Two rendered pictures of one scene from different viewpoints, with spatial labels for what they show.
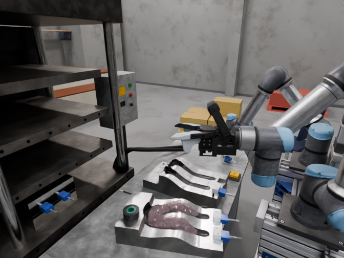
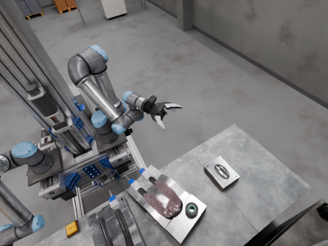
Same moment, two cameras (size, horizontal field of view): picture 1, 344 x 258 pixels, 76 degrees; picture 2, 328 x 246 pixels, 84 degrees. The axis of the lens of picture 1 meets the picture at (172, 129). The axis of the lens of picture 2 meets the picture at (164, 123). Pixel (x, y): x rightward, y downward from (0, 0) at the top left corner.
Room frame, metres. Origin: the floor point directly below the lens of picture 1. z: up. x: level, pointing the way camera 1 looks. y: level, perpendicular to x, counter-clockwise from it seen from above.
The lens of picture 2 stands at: (1.13, 0.34, 2.13)
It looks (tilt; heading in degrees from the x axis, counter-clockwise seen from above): 49 degrees down; 219
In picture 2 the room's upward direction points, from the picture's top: 10 degrees counter-clockwise
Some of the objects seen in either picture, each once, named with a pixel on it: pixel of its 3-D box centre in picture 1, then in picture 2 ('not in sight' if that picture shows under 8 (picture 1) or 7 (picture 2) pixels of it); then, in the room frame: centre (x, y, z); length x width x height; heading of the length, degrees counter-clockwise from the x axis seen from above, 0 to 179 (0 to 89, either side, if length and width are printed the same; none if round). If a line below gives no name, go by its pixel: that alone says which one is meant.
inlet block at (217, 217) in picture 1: (226, 219); (131, 181); (0.87, -0.28, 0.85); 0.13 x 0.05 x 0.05; 80
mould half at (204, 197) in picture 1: (185, 178); (119, 244); (1.21, -0.09, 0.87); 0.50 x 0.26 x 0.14; 63
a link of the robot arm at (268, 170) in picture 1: (263, 165); (135, 113); (0.61, -0.30, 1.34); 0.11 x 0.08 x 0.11; 174
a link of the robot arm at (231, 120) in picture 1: (231, 121); not in sight; (1.54, -0.45, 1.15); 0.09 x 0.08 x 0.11; 57
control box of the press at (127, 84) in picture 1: (123, 157); not in sight; (1.72, 0.44, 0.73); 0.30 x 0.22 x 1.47; 153
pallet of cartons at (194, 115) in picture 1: (211, 117); not in sight; (3.95, -0.75, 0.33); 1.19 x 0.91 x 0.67; 58
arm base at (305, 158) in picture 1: (314, 155); (39, 161); (1.12, -0.83, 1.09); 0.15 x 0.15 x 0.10
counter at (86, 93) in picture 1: (76, 105); not in sight; (4.74, 2.15, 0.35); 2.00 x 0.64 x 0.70; 147
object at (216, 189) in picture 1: (223, 192); (112, 198); (1.04, -0.30, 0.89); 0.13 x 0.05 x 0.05; 63
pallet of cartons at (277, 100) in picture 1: (296, 100); not in sight; (5.57, -3.24, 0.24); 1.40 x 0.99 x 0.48; 59
